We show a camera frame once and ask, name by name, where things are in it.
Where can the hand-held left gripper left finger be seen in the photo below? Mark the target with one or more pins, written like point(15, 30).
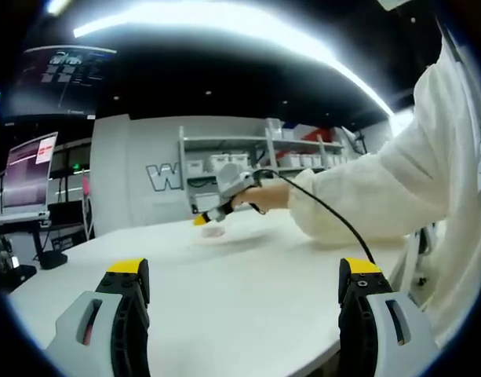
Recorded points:
point(103, 334)

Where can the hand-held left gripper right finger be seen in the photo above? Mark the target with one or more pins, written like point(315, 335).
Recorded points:
point(377, 337)

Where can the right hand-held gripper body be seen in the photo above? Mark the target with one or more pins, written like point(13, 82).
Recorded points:
point(234, 182)

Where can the clear resealable bag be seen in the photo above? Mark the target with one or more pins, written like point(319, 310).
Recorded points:
point(213, 232)

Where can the row of white storage bins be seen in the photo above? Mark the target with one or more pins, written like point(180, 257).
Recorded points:
point(240, 160)

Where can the grey shelf unit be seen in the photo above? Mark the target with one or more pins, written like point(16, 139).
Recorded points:
point(224, 139)

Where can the black laptop stand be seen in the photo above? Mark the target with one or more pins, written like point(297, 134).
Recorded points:
point(53, 261)

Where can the black phone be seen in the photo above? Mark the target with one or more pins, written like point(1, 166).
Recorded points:
point(20, 277)

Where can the black tripod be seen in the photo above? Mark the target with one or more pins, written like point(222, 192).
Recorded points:
point(359, 141)

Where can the long ceiling light strip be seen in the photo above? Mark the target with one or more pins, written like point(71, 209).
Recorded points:
point(365, 88)

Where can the silver laptop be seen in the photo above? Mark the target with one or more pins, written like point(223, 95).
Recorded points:
point(26, 176)

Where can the dark hanging display screen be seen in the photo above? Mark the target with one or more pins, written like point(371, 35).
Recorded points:
point(63, 78)

